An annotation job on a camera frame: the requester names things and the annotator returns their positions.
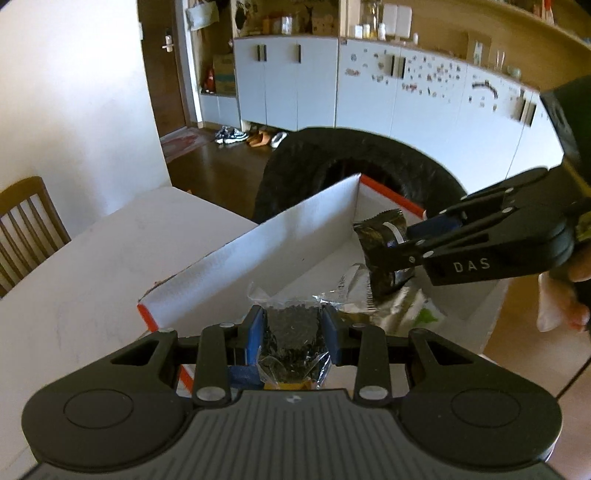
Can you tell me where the dark patterned roll packet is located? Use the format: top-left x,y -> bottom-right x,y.
353,209 -> 415,304

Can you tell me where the silver foil snack bag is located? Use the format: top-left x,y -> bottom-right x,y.
322,262 -> 417,324

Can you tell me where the white green tissue pack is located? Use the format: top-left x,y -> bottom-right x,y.
379,285 -> 447,337

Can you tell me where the dark seaweed clear bag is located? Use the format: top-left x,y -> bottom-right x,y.
247,283 -> 332,390

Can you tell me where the person right hand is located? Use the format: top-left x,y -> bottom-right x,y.
537,248 -> 590,332

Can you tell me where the red shoe box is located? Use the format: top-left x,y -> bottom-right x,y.
137,174 -> 508,354

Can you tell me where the pair of sneakers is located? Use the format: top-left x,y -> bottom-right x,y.
214,126 -> 249,145

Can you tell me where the wooden dining chair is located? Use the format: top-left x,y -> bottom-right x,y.
0,176 -> 71,298

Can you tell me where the grey tote bag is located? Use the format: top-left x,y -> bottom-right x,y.
185,1 -> 219,31

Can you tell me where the dark brown door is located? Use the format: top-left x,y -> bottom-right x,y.
137,0 -> 187,137

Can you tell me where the white wall cabinet unit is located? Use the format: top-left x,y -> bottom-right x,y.
184,0 -> 569,186

